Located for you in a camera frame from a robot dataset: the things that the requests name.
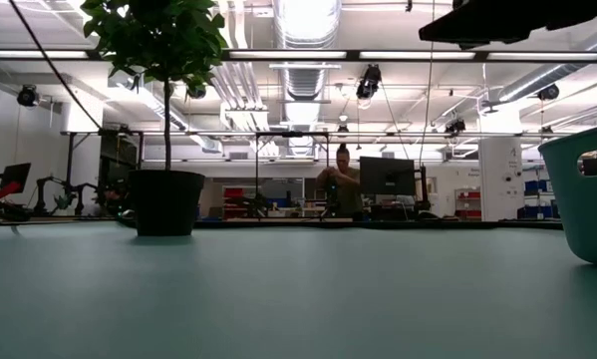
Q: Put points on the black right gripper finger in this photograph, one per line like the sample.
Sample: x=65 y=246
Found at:
x=477 y=27

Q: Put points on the white building pillar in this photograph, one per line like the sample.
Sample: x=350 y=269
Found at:
x=501 y=169

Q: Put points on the black computer monitor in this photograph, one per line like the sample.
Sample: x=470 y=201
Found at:
x=387 y=175

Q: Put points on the red storage bins shelf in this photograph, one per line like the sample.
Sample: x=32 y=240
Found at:
x=469 y=202
x=234 y=197

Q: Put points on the blue storage bins shelf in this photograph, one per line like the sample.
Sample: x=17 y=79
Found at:
x=539 y=199

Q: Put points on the teal plastic bin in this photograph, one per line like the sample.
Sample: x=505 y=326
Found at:
x=584 y=214

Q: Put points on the person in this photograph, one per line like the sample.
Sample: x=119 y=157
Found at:
x=347 y=189

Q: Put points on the green leafy potted tree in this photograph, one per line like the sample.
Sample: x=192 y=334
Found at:
x=163 y=40

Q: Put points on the black plant pot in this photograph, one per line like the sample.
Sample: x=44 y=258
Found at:
x=166 y=202

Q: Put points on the black background cabinet panel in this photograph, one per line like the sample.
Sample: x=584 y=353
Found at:
x=118 y=159

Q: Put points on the black background robot arms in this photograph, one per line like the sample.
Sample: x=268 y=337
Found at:
x=66 y=197

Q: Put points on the red and black robot station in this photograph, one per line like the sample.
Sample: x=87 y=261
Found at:
x=11 y=187

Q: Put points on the silver ceiling air duct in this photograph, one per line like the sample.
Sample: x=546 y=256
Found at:
x=305 y=60

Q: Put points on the black overhead light bar frame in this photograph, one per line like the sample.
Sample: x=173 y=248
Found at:
x=288 y=55

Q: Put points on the black background table frame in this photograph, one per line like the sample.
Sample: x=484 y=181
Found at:
x=292 y=134

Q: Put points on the black diagonal frame brace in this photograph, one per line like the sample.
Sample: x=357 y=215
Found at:
x=54 y=67

